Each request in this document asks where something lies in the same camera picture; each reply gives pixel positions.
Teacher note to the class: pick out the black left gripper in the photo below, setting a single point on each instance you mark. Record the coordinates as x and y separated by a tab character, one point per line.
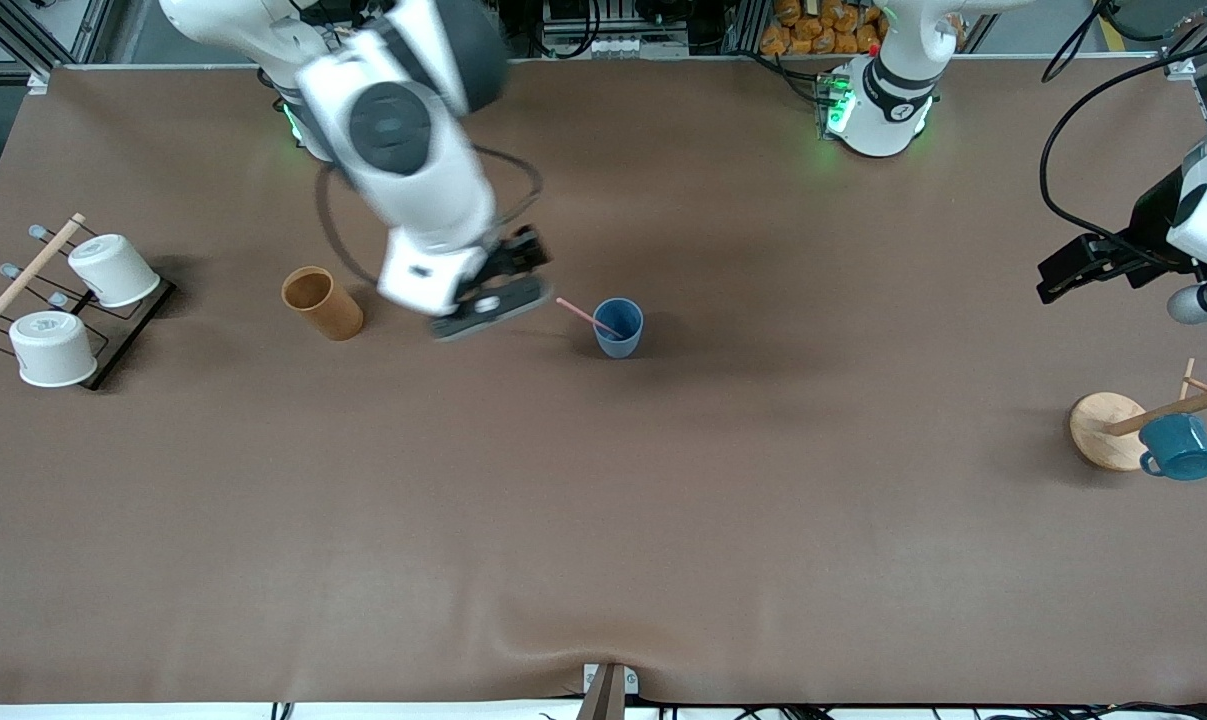
1149	226

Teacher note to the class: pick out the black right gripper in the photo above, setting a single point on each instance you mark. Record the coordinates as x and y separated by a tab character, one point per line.
512	256

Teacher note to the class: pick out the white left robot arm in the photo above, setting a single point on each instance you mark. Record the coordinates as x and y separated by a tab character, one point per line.
893	100

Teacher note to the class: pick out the metal table edge bracket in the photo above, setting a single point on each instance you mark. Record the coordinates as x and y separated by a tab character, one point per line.
608	692

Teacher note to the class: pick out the blue plastic cup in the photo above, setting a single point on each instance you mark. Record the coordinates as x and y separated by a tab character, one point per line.
618	342

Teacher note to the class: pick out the brown table mat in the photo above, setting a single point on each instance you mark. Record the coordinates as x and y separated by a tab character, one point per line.
603	500

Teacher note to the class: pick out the orange toy bread pile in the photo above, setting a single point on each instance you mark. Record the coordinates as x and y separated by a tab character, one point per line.
823	28

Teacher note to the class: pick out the teal enamel mug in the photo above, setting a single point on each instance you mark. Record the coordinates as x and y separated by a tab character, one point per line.
1178	447

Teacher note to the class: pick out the white connector block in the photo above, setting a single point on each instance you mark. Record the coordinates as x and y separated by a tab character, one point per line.
618	46

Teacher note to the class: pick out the bamboo wooden cup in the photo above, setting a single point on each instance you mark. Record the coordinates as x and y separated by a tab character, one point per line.
328	312

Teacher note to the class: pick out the wooden mug tree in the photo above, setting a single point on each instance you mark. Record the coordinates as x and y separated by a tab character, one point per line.
1108	430

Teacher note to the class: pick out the white paper cup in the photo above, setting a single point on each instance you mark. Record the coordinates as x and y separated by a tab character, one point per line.
113	270
53	348

